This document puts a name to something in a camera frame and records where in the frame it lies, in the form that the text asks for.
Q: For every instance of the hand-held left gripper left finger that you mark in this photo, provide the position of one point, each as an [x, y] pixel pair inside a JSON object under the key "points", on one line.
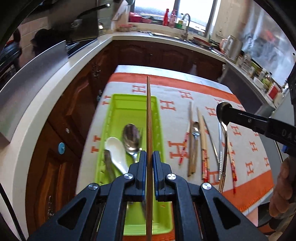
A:
{"points": [[143, 166]]}

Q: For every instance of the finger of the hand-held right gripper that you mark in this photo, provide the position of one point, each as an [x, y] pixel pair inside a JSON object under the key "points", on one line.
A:
{"points": [[245, 120]]}

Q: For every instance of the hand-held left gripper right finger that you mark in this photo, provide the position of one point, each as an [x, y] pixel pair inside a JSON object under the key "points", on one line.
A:
{"points": [[157, 166]]}

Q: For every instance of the large metal spoon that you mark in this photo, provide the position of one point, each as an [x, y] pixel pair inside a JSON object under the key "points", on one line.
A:
{"points": [[130, 136]]}

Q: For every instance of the white ceramic spoon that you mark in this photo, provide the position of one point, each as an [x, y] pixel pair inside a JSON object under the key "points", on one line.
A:
{"points": [[114, 148]]}

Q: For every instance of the brown wooden chopstick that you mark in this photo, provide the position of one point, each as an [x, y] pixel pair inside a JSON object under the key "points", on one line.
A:
{"points": [[192, 166], [149, 115], [190, 120]]}

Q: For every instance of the metal chopstick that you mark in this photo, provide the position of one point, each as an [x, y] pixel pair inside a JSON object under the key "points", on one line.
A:
{"points": [[220, 150], [211, 146]]}

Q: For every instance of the green plastic utensil tray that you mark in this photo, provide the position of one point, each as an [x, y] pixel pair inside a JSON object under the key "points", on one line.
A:
{"points": [[134, 109]]}

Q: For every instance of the person's right hand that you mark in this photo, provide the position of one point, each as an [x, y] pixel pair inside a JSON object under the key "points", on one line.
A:
{"points": [[281, 185]]}

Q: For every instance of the grey refrigerator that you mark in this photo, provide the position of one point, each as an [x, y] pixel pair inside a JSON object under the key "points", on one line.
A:
{"points": [[279, 109]]}

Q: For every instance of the dark grey appliance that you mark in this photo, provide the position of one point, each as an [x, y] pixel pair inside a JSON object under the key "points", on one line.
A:
{"points": [[242, 92]]}

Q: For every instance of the red labelled container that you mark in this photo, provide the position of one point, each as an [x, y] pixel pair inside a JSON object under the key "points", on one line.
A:
{"points": [[272, 92]]}

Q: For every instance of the white bowl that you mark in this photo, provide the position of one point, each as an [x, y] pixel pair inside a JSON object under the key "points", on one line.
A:
{"points": [[257, 81]]}

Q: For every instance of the orange grey patterned blanket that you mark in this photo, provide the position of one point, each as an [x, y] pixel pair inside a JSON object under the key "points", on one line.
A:
{"points": [[175, 129]]}

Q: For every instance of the clear bottle green label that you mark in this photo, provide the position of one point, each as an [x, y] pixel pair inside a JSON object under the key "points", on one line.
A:
{"points": [[266, 81]]}

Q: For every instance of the glass jar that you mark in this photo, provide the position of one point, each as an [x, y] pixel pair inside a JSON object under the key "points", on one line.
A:
{"points": [[245, 61]]}

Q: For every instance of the hanging plastic bag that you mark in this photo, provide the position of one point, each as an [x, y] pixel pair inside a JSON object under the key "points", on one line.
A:
{"points": [[193, 69]]}

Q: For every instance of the steel electric kettle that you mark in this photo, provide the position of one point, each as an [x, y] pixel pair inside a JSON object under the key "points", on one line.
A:
{"points": [[233, 47]]}

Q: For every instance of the pink jug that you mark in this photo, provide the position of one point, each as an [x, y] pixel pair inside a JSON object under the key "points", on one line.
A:
{"points": [[223, 45]]}

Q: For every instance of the blue round hook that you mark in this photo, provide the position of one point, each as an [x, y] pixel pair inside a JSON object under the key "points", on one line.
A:
{"points": [[61, 148]]}

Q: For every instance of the red pan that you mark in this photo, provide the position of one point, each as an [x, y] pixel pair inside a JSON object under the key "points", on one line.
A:
{"points": [[201, 40]]}

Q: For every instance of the brown wooden kitchen cabinets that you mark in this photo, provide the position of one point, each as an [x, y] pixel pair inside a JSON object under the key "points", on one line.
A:
{"points": [[161, 55]]}

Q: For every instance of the steel faucet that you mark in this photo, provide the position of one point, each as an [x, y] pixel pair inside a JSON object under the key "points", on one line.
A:
{"points": [[186, 25]]}

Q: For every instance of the steel sink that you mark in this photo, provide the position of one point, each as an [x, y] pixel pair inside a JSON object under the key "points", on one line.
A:
{"points": [[166, 36]]}

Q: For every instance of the white kitchen countertop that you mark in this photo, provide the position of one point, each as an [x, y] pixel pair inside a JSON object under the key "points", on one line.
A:
{"points": [[69, 69]]}

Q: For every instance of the pink bottle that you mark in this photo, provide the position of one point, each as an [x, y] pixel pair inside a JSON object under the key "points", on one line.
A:
{"points": [[173, 18]]}

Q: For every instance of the red spray bottle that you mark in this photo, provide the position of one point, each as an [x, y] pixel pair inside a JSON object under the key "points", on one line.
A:
{"points": [[166, 17]]}

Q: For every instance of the gas stove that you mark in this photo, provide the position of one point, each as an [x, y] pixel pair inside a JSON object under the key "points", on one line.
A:
{"points": [[76, 46]]}

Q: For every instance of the pink bowl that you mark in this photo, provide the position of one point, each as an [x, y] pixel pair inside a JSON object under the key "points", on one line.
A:
{"points": [[146, 20]]}

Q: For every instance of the pink lidded container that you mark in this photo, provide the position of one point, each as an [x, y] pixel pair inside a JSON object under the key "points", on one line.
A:
{"points": [[126, 27]]}

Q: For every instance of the window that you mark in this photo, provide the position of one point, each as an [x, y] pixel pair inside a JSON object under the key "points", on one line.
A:
{"points": [[157, 7]]}

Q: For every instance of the metal kettle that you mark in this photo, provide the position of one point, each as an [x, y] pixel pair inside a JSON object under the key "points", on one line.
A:
{"points": [[100, 26]]}

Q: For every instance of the red basin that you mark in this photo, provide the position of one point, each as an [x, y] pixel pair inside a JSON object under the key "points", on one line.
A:
{"points": [[135, 17]]}

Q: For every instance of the dark steel stove panel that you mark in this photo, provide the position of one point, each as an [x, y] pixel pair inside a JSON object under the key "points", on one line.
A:
{"points": [[83, 23]]}

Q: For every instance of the white cutting board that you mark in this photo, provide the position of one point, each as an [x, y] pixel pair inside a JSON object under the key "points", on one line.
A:
{"points": [[119, 12]]}

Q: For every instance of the black wok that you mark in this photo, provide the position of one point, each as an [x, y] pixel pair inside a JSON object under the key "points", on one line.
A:
{"points": [[42, 38]]}

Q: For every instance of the black cooker appliance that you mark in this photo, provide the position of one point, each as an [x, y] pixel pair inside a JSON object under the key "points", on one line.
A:
{"points": [[9, 55]]}

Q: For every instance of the black range hood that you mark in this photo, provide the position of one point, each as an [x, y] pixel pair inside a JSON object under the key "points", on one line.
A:
{"points": [[23, 14]]}

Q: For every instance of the silver foil wall sheet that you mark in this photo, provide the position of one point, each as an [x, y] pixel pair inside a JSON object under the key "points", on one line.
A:
{"points": [[266, 39]]}

